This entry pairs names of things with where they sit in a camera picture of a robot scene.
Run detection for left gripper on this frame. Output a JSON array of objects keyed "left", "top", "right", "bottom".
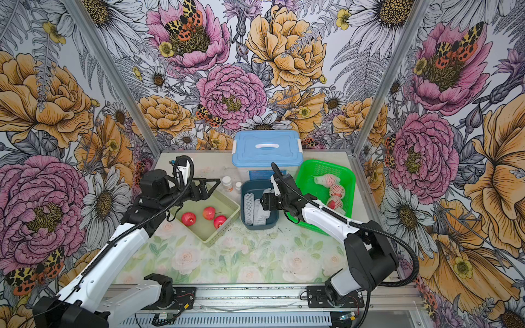
[{"left": 159, "top": 177, "right": 221, "bottom": 210}]

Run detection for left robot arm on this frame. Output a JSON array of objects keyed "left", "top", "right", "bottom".
[{"left": 33, "top": 168, "right": 220, "bottom": 327}]

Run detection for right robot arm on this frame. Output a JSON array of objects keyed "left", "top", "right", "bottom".
[{"left": 261, "top": 173, "right": 399, "bottom": 305}]

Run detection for dark teal plastic tray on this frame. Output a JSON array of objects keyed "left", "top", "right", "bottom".
[{"left": 241, "top": 180, "right": 279, "bottom": 230}]

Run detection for pale green perforated basket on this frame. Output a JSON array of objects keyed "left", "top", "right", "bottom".
[{"left": 170, "top": 191, "right": 241, "bottom": 247}]

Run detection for white pill bottle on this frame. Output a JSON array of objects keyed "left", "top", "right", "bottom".
[{"left": 221, "top": 176, "right": 233, "bottom": 192}]

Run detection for blue lidded storage box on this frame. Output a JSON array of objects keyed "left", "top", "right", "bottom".
[{"left": 232, "top": 130, "right": 304, "bottom": 181}]

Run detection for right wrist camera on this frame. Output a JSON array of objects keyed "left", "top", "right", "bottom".
[{"left": 271, "top": 176, "right": 281, "bottom": 196}]

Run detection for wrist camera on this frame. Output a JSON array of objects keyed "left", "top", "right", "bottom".
[
  {"left": 171, "top": 157, "right": 193, "bottom": 186},
  {"left": 271, "top": 176, "right": 281, "bottom": 196}
]

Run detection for left black cable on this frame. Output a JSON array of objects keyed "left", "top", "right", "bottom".
[{"left": 57, "top": 154, "right": 196, "bottom": 296}]

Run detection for black cable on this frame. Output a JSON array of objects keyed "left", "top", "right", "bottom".
[
  {"left": 270, "top": 162, "right": 421, "bottom": 288},
  {"left": 57, "top": 154, "right": 196, "bottom": 296}
]

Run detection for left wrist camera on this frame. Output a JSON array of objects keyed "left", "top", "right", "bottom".
[{"left": 171, "top": 157, "right": 193, "bottom": 186}]

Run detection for right black cable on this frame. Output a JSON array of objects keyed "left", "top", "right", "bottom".
[{"left": 270, "top": 162, "right": 421, "bottom": 288}]

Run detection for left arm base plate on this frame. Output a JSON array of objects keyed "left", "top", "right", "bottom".
[{"left": 142, "top": 286, "right": 196, "bottom": 310}]

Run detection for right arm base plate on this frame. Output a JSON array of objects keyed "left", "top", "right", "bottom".
[{"left": 306, "top": 285, "right": 364, "bottom": 309}]

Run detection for aluminium front rail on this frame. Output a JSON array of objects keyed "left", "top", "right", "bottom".
[{"left": 71, "top": 283, "right": 423, "bottom": 328}]

